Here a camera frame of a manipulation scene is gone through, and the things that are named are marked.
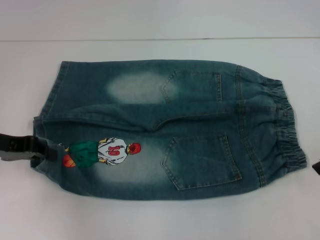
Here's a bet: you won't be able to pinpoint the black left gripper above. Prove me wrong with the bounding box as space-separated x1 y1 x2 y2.
0 131 58 163

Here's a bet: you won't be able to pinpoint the blue denim shorts with print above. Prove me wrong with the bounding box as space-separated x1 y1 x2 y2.
29 59 308 201

